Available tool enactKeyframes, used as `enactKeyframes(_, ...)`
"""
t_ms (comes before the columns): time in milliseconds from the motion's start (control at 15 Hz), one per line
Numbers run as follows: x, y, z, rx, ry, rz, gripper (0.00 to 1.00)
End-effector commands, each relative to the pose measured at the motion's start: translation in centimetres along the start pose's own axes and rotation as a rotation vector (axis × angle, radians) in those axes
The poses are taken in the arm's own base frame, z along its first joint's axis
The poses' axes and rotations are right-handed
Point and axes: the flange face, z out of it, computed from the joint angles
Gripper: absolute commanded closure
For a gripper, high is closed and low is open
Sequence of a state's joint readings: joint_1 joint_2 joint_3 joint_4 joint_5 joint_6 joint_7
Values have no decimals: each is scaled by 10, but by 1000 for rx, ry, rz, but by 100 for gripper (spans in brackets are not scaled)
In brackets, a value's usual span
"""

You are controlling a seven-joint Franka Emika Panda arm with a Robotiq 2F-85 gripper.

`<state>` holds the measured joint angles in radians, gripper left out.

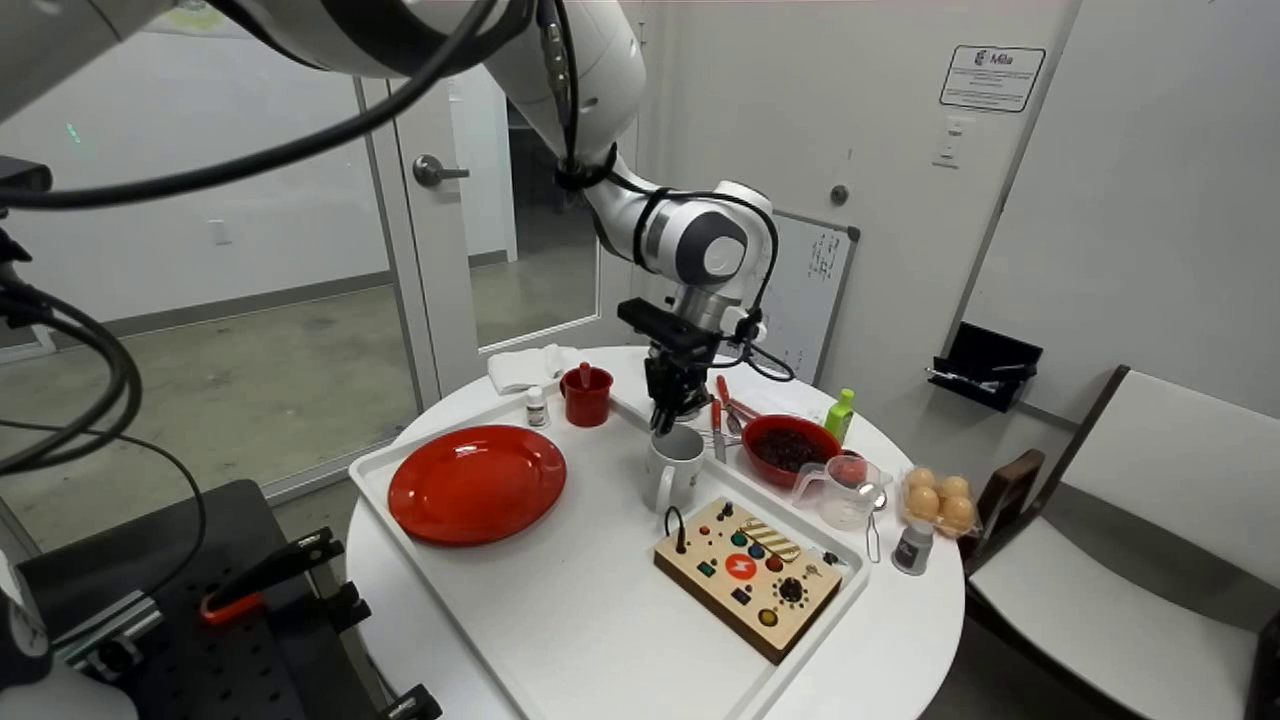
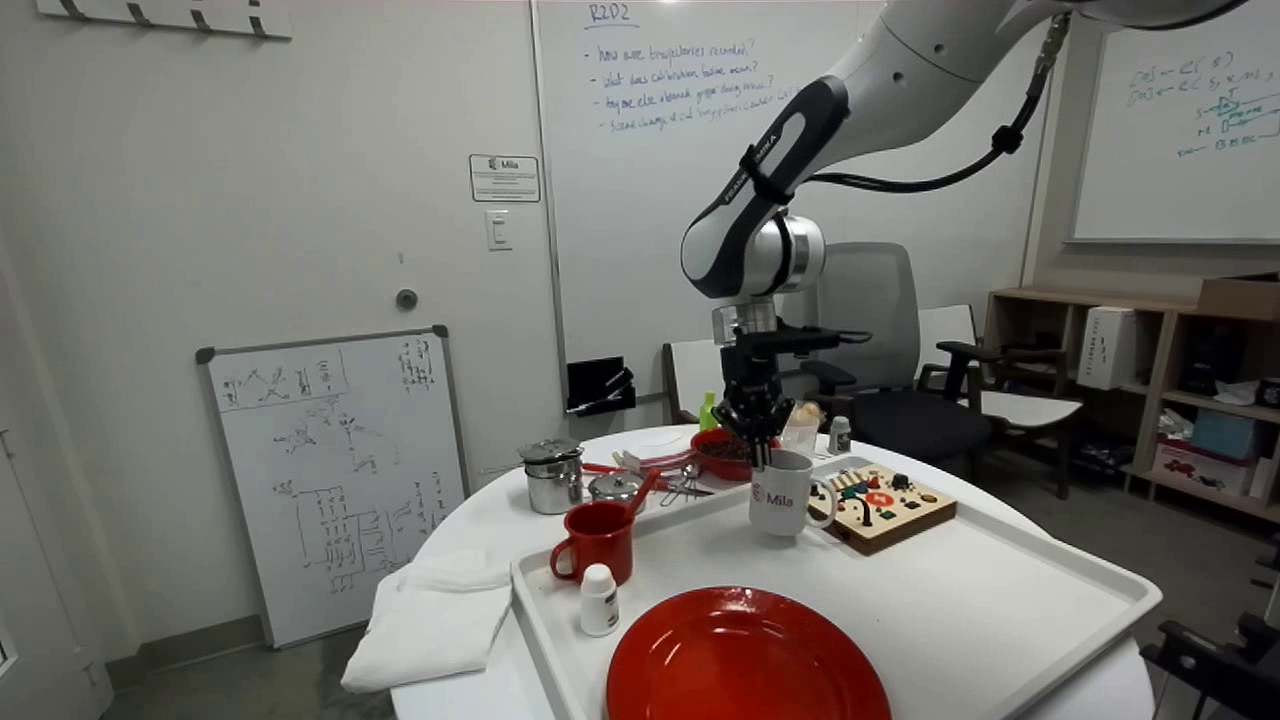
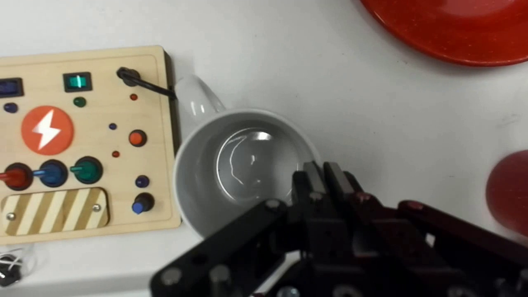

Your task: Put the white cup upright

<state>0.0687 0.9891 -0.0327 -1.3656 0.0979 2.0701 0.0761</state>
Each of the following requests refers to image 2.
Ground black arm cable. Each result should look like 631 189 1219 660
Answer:
805 7 1079 202

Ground wall whiteboard with green writing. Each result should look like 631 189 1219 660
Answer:
1067 0 1280 249

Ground small white bottle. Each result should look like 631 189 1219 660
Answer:
575 561 626 642

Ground red cup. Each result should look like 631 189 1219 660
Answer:
549 497 641 588

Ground white coat hook rail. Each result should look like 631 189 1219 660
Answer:
33 0 295 43

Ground cardboard box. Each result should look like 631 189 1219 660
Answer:
1197 274 1280 325

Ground small leaning whiteboard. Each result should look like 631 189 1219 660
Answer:
191 322 471 651

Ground red handled tongs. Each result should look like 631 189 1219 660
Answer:
582 448 707 489

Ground metal tin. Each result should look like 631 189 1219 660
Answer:
515 436 587 522

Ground wooden busy board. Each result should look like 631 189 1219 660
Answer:
805 459 963 561

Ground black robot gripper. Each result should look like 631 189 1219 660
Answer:
721 293 805 473

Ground red bowl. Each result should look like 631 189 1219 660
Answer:
688 426 758 489

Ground white wall sign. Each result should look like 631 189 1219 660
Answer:
464 150 546 209

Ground white plastic tray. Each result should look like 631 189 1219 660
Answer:
509 451 1167 720

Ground white folded cloth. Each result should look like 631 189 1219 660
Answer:
337 552 519 697

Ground large wall whiteboard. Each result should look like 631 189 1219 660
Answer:
530 0 1056 369

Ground wooden shelf unit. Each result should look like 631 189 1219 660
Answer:
990 283 1280 529

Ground black wall tray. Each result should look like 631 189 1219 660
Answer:
564 351 641 421

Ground white mug with Mila print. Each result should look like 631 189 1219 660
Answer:
746 448 818 547

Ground grey office chair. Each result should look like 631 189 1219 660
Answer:
795 239 996 464

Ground red plate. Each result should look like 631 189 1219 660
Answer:
606 586 897 720

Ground clear measuring cup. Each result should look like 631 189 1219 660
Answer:
775 397 828 459

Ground white light switch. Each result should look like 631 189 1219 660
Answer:
481 205 515 257

